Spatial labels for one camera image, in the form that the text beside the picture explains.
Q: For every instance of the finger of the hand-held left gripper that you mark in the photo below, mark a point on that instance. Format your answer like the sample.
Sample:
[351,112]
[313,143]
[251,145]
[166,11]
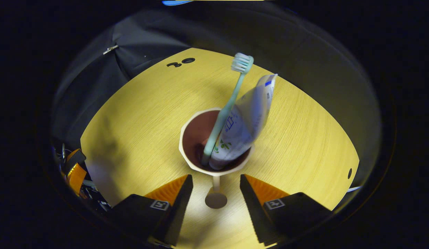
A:
[77,178]
[76,158]

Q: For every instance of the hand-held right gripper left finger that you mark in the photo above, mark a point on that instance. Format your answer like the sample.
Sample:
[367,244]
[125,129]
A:
[178,211]

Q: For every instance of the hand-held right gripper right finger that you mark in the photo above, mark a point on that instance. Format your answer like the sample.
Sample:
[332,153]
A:
[255,211]

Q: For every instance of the beige cup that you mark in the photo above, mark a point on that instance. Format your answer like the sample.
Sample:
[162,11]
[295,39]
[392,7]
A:
[197,138]

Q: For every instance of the white toothpaste tube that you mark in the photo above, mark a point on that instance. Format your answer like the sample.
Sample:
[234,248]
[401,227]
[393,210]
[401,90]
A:
[245,124]

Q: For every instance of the light green toothbrush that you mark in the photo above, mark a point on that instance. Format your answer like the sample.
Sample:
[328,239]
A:
[223,117]

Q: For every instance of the silver cloth clip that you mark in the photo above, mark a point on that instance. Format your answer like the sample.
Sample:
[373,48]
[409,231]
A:
[110,49]

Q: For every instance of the black backdrop cloth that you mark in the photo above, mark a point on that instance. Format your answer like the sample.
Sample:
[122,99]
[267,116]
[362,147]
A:
[235,31]

